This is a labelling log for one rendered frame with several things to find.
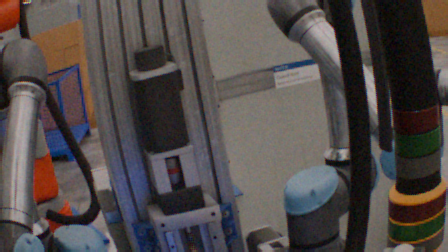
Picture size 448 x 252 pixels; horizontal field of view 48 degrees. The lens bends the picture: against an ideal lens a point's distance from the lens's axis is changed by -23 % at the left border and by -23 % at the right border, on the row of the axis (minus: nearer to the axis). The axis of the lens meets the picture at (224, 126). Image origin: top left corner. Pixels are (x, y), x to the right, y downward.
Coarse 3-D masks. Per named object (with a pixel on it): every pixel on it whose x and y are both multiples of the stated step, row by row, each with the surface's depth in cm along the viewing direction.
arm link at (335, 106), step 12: (324, 0) 115; (324, 12) 117; (324, 84) 126; (324, 96) 127; (336, 96) 124; (336, 108) 125; (336, 120) 126; (336, 132) 127; (348, 132) 126; (336, 144) 128; (348, 144) 126; (324, 156) 131; (336, 156) 127; (348, 156) 126; (372, 156) 132; (336, 168) 127; (348, 168) 126; (372, 168) 130; (372, 180) 130
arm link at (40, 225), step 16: (0, 48) 101; (0, 64) 98; (0, 80) 99; (0, 96) 102; (0, 112) 103; (0, 128) 104; (0, 144) 105; (0, 160) 106; (0, 176) 107; (48, 224) 115; (48, 240) 111
